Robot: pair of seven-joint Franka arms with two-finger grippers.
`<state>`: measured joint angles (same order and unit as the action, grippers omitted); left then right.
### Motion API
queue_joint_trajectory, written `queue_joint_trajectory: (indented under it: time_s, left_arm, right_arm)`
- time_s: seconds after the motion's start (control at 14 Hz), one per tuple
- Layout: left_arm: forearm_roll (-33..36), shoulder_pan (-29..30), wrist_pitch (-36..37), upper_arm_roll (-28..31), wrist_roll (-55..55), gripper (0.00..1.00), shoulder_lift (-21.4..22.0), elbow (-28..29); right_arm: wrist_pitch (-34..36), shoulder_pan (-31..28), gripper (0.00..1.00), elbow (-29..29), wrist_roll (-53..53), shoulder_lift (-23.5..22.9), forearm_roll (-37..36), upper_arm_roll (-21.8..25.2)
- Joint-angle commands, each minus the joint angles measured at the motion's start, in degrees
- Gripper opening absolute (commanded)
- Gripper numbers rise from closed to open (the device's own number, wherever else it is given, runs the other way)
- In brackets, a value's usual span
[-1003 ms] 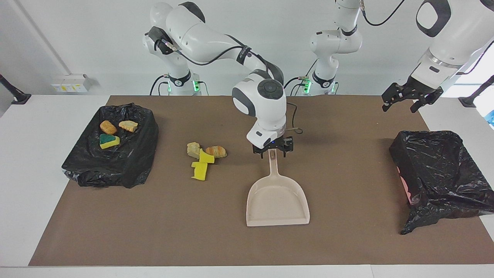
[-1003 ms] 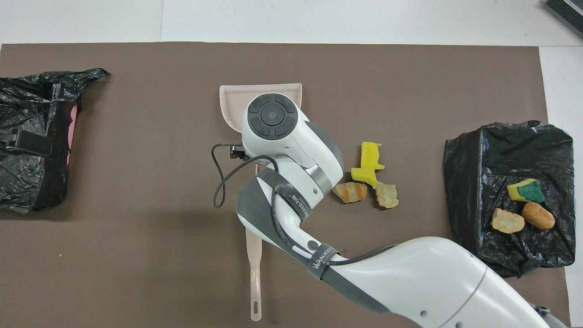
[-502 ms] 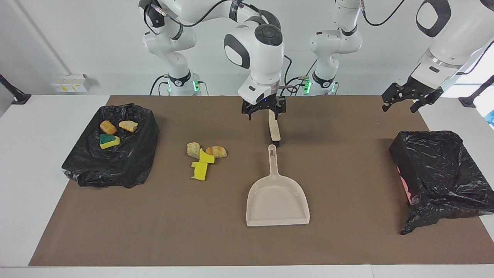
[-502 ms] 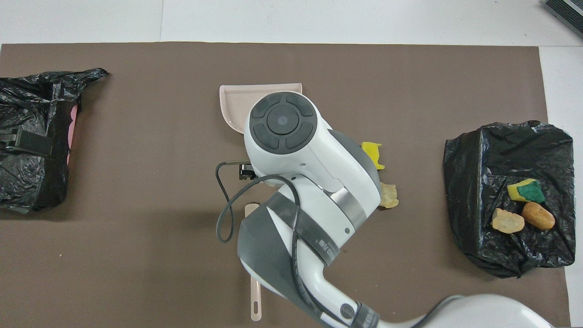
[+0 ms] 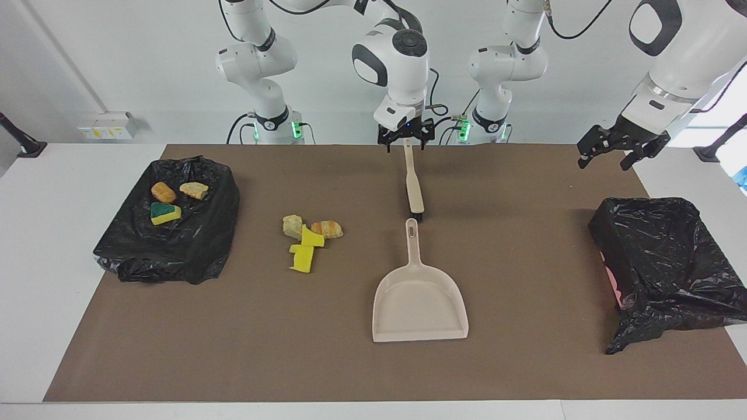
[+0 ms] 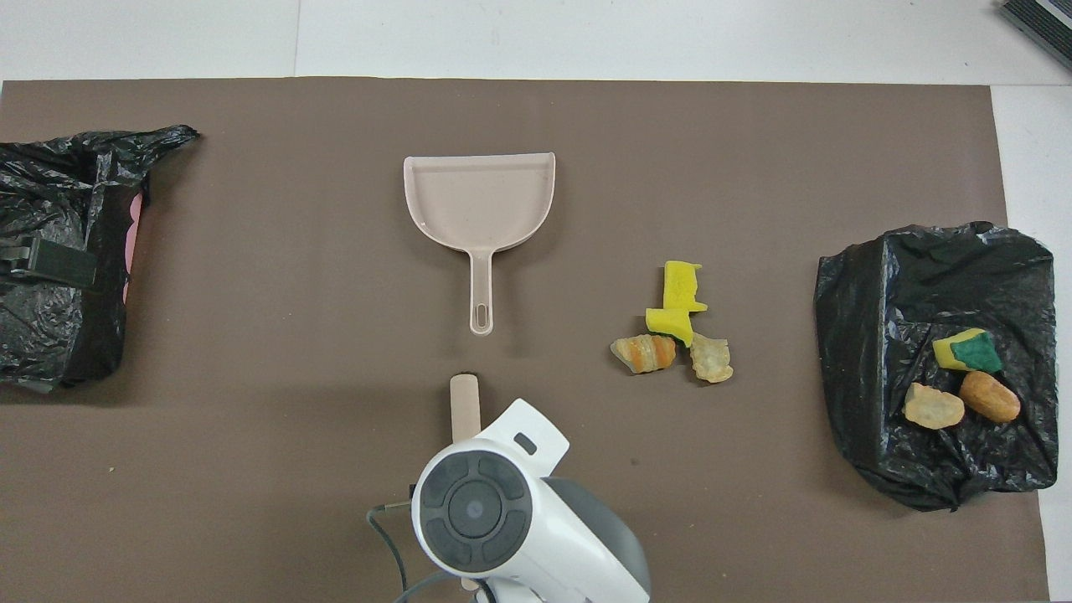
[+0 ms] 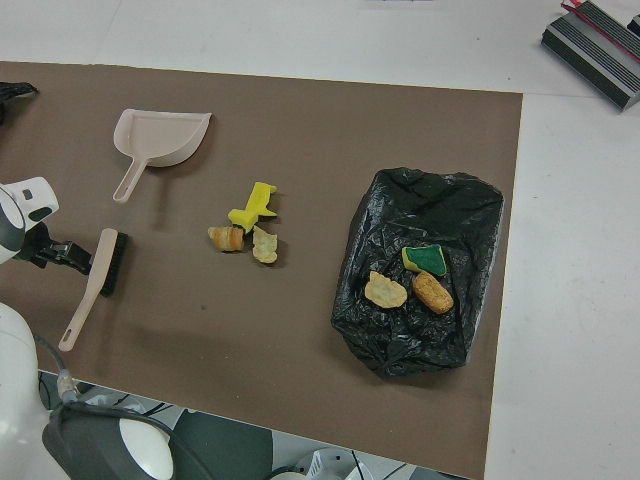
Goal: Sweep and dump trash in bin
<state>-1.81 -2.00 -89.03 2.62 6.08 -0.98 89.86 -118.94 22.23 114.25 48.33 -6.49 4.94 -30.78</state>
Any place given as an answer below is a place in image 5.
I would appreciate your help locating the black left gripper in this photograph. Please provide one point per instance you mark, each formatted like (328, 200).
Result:
(642, 135)

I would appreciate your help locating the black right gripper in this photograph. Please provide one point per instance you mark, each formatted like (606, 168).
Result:
(405, 137)

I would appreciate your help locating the beige brush black bristles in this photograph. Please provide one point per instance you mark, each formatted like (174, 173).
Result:
(415, 192)

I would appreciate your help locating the orange striped croissant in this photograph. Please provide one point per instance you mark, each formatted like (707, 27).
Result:
(328, 229)

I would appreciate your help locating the small yellow sponge wedge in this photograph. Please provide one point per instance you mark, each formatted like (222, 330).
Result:
(312, 237)

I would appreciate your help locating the notched yellow sponge piece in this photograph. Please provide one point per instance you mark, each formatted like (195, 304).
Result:
(302, 259)

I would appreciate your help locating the beige plastic dustpan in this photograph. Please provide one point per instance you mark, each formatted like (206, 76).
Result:
(420, 303)

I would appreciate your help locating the brown bread roll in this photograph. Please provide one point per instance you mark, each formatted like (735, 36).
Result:
(163, 192)

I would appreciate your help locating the green yellow sponge piece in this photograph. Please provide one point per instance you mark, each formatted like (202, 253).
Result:
(165, 214)

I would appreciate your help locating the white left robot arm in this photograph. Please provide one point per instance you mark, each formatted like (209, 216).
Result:
(688, 64)

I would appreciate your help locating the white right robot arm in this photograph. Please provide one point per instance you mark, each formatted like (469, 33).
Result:
(402, 58)

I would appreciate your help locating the black plastic trash bag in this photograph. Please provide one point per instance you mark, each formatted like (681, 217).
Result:
(671, 262)
(192, 251)

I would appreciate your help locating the pink plastic bin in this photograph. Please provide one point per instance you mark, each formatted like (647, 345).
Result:
(613, 286)

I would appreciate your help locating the blue white object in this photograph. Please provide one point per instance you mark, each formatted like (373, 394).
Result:
(743, 178)

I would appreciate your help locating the brown table mat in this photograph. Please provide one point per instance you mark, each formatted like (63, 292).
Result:
(373, 367)

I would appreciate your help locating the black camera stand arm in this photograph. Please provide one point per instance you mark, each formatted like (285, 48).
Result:
(20, 140)
(721, 140)

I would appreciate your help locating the white wall socket box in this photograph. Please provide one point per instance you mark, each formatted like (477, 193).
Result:
(108, 125)

